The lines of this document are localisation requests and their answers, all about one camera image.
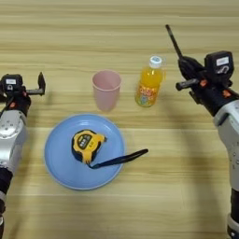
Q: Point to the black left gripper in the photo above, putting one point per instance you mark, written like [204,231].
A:
[18,104]

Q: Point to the pink plastic cup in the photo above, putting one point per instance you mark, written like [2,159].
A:
[106,90]

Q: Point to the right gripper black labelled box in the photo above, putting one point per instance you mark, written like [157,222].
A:
[219,65]

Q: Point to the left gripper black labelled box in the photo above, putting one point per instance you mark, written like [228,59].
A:
[11,82]

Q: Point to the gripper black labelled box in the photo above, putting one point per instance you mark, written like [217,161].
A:
[219,65]
[11,82]

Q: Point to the blue round plate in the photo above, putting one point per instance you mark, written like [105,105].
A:
[59,161]

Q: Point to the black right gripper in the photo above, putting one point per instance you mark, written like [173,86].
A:
[214,96]

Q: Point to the orange juice bottle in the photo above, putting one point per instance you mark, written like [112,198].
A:
[150,82]

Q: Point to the yellow black tape measure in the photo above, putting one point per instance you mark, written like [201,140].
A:
[84,143]

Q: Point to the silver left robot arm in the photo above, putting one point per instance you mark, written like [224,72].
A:
[11,140]

